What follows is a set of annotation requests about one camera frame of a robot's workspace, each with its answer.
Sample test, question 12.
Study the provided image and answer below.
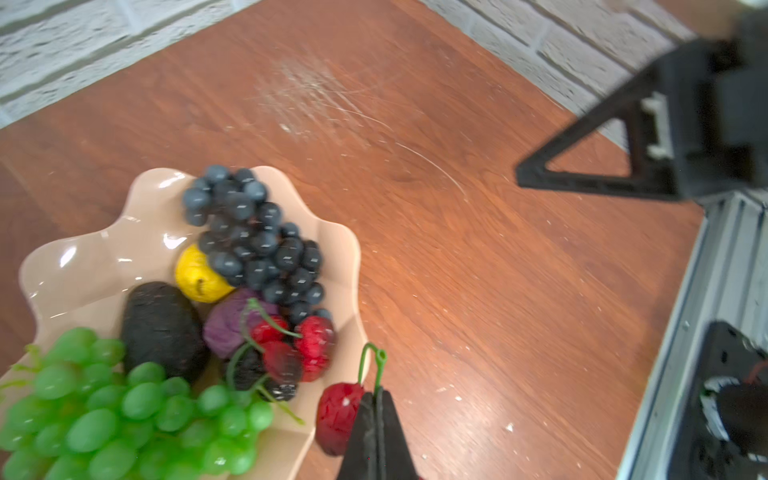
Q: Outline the pink wavy fruit bowl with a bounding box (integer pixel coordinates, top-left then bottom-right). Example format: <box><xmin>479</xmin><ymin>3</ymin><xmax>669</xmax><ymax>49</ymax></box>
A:
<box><xmin>19</xmin><ymin>166</ymin><xmax>368</xmax><ymax>479</ymax></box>

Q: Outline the black avocado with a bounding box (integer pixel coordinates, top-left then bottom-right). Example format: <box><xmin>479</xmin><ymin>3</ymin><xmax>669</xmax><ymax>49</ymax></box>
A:
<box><xmin>120</xmin><ymin>281</ymin><xmax>211</xmax><ymax>384</ymax></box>

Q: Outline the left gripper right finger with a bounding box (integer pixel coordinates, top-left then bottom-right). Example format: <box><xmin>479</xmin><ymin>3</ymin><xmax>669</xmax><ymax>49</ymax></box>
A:
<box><xmin>376</xmin><ymin>388</ymin><xmax>419</xmax><ymax>480</ymax></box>

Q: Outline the purple plum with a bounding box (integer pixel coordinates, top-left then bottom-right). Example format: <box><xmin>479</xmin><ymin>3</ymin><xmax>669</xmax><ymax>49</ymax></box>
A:
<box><xmin>203</xmin><ymin>288</ymin><xmax>279</xmax><ymax>359</ymax></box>

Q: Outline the green grape bunch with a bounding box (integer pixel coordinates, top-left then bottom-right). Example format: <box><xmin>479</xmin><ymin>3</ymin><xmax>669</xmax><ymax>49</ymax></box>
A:
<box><xmin>1</xmin><ymin>328</ymin><xmax>274</xmax><ymax>479</ymax></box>

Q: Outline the dark blue grape bunch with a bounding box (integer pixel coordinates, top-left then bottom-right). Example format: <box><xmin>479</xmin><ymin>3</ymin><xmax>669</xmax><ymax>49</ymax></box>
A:
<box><xmin>182</xmin><ymin>165</ymin><xmax>332</xmax><ymax>326</ymax></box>

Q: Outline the aluminium mounting rail frame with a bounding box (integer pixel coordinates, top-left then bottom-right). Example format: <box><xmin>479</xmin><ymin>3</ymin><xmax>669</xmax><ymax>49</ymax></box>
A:
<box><xmin>616</xmin><ymin>190</ymin><xmax>767</xmax><ymax>479</ymax></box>

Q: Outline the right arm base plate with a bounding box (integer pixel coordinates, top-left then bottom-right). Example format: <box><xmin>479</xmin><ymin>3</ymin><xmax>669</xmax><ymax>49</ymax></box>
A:
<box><xmin>666</xmin><ymin>321</ymin><xmax>767</xmax><ymax>479</ymax></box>

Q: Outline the yellow lemon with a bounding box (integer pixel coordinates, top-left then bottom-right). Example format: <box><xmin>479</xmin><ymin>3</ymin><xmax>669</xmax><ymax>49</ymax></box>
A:
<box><xmin>174</xmin><ymin>244</ymin><xmax>235</xmax><ymax>304</ymax></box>

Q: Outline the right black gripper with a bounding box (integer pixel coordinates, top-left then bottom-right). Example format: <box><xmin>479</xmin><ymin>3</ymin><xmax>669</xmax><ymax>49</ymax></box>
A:
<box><xmin>515</xmin><ymin>9</ymin><xmax>767</xmax><ymax>201</ymax></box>

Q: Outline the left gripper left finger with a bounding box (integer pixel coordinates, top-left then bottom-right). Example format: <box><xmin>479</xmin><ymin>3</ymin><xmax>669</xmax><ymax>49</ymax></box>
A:
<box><xmin>336</xmin><ymin>393</ymin><xmax>378</xmax><ymax>480</ymax></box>

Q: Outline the red cherry pair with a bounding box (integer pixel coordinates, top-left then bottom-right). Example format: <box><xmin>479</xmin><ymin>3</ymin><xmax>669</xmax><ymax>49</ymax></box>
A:
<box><xmin>315</xmin><ymin>342</ymin><xmax>388</xmax><ymax>457</ymax></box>
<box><xmin>294</xmin><ymin>316</ymin><xmax>337</xmax><ymax>383</ymax></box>
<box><xmin>239</xmin><ymin>298</ymin><xmax>303</xmax><ymax>384</ymax></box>

